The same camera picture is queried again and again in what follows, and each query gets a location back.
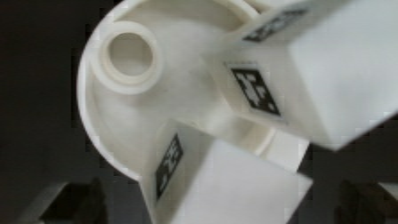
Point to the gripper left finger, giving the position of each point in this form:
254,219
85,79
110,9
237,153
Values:
68,204

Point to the white round stool seat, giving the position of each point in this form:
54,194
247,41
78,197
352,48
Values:
144,83

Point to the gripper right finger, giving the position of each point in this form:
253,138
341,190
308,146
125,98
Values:
368,203

